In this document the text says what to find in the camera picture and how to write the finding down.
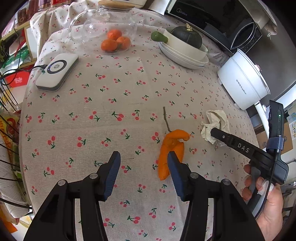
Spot black wire rack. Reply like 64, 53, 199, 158
1, 84, 31, 209

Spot glass jar with wooden lid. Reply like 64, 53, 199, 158
68, 1, 137, 54

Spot cherry print tablecloth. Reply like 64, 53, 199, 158
20, 1, 257, 240

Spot stacked white bowls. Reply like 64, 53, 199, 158
158, 29, 209, 70

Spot white wireless charger device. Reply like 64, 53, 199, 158
35, 53, 79, 92

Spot orange tangerine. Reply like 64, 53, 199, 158
100, 39, 118, 52
107, 29, 122, 40
116, 36, 131, 51

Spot thin brown twig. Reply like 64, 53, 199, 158
163, 106, 171, 133

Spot orange peel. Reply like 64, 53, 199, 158
157, 128, 191, 181

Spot white electric cooking pot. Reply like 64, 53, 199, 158
217, 49, 270, 136

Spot green cucumber piece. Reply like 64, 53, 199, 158
151, 31, 169, 44

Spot brown cardboard box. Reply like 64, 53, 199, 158
254, 122, 293, 154

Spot black microwave oven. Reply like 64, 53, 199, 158
166, 0, 262, 54

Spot person's right hand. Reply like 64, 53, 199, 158
242, 164, 283, 240

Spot dark green squash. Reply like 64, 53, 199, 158
171, 23, 202, 49

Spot grey refrigerator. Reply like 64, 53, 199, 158
247, 18, 295, 105

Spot white paper tissue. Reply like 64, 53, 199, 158
201, 110, 230, 144

